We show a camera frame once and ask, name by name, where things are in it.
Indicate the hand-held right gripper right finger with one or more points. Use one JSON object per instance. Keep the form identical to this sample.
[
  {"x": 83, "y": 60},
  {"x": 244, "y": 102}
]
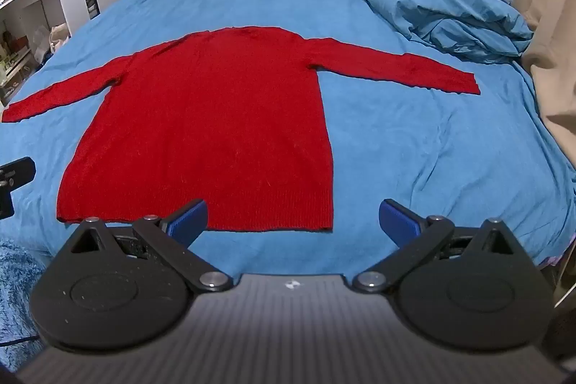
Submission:
[{"x": 396, "y": 222}]

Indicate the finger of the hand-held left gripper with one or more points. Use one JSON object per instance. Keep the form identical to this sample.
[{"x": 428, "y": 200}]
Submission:
[{"x": 20, "y": 169}]

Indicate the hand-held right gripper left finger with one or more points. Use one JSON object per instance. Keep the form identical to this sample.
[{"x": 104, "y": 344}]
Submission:
[{"x": 191, "y": 222}]

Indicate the red knit sweater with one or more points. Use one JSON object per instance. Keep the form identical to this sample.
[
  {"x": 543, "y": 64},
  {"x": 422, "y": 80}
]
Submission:
[{"x": 211, "y": 118}]

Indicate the bed with blue sheet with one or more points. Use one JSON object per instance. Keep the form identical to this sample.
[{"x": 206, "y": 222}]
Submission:
[{"x": 405, "y": 141}]

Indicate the fluffy blue rug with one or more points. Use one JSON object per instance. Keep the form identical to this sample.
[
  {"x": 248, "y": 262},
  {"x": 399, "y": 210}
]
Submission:
[{"x": 18, "y": 289}]

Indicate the blue duvet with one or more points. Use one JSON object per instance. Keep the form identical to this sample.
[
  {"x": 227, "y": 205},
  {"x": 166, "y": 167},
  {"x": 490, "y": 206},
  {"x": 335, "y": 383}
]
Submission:
[{"x": 427, "y": 6}]

